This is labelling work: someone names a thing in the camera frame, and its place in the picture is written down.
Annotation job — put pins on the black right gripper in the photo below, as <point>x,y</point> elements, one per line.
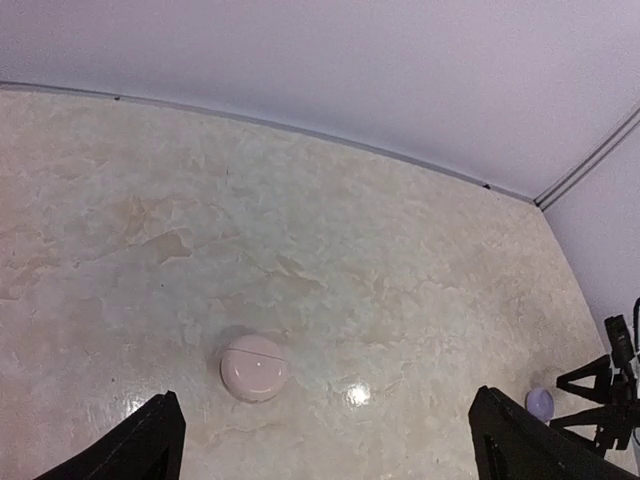
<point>615,423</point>

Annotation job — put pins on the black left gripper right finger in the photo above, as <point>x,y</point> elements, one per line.
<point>510,443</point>

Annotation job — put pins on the right silver frame post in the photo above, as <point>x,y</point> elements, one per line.
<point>596,156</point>

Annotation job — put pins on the silver back frame rail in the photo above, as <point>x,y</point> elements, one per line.
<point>116,97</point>

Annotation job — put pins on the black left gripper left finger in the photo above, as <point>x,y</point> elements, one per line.
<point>148,444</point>

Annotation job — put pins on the purple round charging case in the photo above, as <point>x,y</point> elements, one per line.
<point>539,403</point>

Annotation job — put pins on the pink earbud charging case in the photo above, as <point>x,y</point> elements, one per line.
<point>253,368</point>

